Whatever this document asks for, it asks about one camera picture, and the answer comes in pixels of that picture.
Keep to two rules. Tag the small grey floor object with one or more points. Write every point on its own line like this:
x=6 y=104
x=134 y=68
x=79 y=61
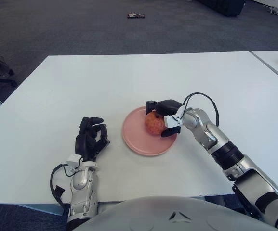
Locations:
x=276 y=10

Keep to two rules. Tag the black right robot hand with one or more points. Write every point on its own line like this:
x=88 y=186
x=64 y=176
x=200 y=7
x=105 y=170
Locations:
x=168 y=107

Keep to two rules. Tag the red apple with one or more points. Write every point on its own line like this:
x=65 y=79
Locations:
x=154 y=124

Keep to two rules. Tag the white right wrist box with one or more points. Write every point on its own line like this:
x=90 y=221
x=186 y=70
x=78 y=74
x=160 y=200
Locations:
x=172 y=121

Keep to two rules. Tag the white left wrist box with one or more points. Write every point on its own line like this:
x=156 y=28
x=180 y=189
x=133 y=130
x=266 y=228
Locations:
x=73 y=160

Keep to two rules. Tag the black box furniture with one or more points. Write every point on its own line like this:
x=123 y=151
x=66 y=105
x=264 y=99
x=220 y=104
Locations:
x=223 y=7

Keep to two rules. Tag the dark flat object on floor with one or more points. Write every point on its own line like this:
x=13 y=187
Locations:
x=136 y=16

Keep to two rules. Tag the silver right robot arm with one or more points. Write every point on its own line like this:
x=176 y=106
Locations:
x=208 y=134

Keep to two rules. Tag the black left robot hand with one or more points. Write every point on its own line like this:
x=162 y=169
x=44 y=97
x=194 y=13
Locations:
x=87 y=143

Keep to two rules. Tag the pink round plate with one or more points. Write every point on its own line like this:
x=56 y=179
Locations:
x=138 y=139

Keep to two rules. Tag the grey robot torso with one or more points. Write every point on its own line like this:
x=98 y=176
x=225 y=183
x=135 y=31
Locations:
x=153 y=216

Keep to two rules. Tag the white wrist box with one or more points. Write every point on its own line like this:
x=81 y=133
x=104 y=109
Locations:
x=172 y=121
x=73 y=160

